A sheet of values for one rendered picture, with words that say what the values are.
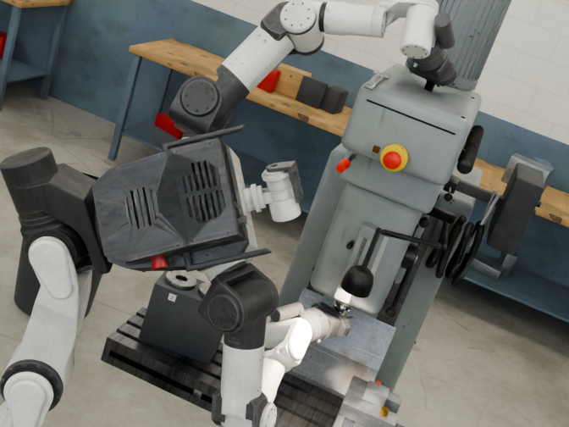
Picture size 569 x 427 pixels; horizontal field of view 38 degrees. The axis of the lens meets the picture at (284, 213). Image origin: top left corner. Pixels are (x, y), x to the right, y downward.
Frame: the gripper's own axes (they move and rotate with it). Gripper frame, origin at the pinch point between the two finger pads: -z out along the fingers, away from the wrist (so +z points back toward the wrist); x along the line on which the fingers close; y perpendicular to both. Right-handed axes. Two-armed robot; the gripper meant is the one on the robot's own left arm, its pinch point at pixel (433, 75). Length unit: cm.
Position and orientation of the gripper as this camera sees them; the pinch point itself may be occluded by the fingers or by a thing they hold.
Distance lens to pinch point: 202.6
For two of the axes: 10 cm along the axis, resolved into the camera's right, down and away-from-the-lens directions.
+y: 5.3, -8.4, 1.2
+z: -2.9, -3.1, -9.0
